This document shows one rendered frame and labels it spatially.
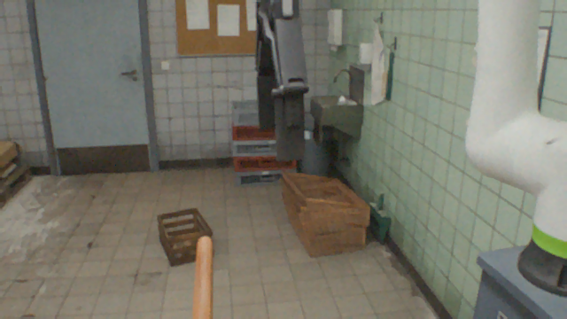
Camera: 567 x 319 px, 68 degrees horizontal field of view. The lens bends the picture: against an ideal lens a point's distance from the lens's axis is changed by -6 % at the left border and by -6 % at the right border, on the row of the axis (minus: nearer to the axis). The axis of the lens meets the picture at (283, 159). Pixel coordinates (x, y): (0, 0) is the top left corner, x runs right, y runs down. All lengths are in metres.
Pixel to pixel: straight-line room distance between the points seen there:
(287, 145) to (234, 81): 4.22
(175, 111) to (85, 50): 1.06
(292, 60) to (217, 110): 4.30
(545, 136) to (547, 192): 0.09
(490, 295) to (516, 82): 0.37
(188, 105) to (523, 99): 4.14
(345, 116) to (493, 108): 2.92
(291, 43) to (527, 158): 0.47
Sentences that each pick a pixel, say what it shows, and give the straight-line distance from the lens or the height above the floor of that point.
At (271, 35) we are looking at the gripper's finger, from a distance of 0.48.
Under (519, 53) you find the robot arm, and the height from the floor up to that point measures 1.55.
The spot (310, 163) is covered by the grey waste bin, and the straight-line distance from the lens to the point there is 4.39.
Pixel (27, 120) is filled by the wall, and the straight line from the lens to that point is 5.12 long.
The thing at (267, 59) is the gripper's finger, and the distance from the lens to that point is 0.58.
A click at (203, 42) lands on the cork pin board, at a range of 4.61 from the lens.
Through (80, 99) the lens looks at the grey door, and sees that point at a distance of 4.87.
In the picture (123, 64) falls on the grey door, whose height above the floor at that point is 1.13.
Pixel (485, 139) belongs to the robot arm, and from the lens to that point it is 0.83.
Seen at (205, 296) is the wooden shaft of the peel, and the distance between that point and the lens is 0.71.
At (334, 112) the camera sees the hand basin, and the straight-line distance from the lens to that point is 3.65.
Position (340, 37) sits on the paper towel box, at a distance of 4.19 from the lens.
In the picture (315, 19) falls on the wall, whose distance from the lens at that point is 4.73.
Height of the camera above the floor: 1.61
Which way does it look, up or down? 18 degrees down
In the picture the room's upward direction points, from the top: straight up
